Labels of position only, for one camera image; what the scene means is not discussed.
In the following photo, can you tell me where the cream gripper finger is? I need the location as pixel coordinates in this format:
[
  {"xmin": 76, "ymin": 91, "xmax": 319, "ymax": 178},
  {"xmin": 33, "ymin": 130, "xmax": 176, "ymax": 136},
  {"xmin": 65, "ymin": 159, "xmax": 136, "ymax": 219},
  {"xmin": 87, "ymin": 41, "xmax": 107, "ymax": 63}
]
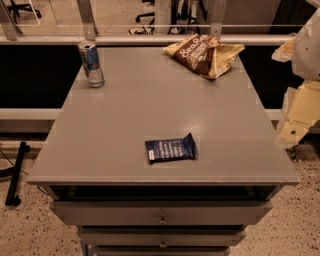
[{"xmin": 275, "ymin": 80, "xmax": 320, "ymax": 149}]

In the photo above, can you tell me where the blue rxbar wrapper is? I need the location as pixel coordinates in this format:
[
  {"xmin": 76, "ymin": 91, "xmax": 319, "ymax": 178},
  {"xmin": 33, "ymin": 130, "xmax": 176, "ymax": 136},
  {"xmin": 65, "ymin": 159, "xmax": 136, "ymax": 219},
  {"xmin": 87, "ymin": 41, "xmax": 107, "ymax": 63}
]
[{"xmin": 145, "ymin": 133, "xmax": 198, "ymax": 164}]

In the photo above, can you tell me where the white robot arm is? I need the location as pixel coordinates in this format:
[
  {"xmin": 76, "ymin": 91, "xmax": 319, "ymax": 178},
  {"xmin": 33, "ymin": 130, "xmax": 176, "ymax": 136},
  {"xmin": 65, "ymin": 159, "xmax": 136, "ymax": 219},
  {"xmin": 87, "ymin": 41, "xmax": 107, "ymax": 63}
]
[{"xmin": 272, "ymin": 8, "xmax": 320, "ymax": 149}]

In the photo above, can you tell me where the redbull can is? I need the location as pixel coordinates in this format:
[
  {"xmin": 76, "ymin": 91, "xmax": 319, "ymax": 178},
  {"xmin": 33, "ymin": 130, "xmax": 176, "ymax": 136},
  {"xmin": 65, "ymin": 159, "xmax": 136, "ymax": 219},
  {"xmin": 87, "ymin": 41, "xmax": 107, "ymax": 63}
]
[{"xmin": 78, "ymin": 40, "xmax": 104, "ymax": 88}]

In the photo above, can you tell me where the brown yellow chip bag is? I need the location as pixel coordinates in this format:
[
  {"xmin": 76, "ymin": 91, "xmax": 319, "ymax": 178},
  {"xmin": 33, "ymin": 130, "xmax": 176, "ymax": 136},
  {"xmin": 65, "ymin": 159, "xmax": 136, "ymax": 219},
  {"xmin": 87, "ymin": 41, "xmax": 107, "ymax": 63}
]
[{"xmin": 163, "ymin": 34, "xmax": 245, "ymax": 80}]

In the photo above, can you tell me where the black office chair centre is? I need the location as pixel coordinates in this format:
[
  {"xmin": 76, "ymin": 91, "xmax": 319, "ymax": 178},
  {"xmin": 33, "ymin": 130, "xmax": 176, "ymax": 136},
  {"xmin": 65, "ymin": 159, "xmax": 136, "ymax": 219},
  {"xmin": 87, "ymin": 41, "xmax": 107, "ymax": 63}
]
[{"xmin": 135, "ymin": 0, "xmax": 155, "ymax": 25}]

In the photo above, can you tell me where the black office chair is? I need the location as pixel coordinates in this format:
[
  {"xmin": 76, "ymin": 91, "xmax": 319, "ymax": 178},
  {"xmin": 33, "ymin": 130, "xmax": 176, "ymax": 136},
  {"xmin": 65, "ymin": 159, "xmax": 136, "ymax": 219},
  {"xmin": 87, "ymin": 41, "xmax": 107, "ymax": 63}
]
[
  {"xmin": 7, "ymin": 0, "xmax": 42, "ymax": 18},
  {"xmin": 135, "ymin": 0, "xmax": 155, "ymax": 25}
]

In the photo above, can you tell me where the grey drawer cabinet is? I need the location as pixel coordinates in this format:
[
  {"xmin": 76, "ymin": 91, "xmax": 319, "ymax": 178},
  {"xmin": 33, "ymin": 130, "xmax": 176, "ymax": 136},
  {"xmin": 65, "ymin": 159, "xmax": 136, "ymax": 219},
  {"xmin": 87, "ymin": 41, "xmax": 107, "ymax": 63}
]
[{"xmin": 29, "ymin": 47, "xmax": 299, "ymax": 256}]

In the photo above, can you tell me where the top drawer with knob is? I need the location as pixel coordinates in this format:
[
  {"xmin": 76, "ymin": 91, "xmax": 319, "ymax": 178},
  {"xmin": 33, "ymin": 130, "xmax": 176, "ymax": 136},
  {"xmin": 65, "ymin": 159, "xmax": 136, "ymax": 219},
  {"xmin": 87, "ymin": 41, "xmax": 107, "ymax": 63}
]
[{"xmin": 50, "ymin": 201, "xmax": 272, "ymax": 226}]

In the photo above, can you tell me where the drawer with knob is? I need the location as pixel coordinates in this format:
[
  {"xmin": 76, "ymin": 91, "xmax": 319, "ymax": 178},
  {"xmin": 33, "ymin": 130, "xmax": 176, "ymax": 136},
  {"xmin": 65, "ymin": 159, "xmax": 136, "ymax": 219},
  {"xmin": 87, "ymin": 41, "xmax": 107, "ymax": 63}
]
[
  {"xmin": 50, "ymin": 201, "xmax": 272, "ymax": 226},
  {"xmin": 78, "ymin": 228, "xmax": 246, "ymax": 247}
]

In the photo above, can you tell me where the black stand leg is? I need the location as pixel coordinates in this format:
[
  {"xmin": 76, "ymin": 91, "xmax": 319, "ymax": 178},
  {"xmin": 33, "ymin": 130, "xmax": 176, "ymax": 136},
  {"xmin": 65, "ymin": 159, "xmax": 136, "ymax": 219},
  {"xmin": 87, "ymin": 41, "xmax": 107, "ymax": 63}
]
[{"xmin": 5, "ymin": 142, "xmax": 31, "ymax": 206}]

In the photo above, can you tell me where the black office chair left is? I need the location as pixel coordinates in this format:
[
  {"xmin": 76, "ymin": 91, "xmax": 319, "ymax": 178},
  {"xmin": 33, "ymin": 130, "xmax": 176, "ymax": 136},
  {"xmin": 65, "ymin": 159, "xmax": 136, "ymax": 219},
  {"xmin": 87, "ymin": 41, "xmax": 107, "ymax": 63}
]
[{"xmin": 7, "ymin": 0, "xmax": 42, "ymax": 18}]

